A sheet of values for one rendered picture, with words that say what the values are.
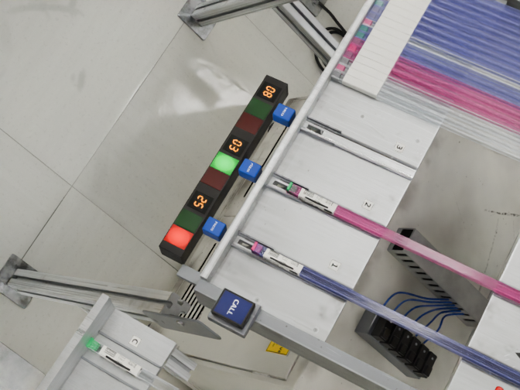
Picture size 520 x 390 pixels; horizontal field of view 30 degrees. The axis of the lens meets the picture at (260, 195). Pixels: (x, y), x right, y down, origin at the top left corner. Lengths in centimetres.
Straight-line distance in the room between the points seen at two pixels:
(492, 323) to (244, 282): 36
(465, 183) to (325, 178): 50
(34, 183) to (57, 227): 11
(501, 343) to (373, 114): 41
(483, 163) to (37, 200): 91
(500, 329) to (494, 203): 60
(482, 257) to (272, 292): 65
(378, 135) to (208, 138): 82
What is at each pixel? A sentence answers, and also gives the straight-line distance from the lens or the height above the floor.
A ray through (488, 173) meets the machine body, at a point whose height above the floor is 62.
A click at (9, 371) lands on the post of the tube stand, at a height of 1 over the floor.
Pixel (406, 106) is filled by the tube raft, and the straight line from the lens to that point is 154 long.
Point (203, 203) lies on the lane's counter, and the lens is 149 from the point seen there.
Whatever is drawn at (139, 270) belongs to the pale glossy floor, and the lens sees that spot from 219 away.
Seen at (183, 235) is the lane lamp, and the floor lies 66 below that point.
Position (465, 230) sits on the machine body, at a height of 62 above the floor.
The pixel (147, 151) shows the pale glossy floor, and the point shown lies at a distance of 220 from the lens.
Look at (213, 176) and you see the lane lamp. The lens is 151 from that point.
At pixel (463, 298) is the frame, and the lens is 186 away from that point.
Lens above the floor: 192
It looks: 55 degrees down
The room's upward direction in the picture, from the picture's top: 90 degrees clockwise
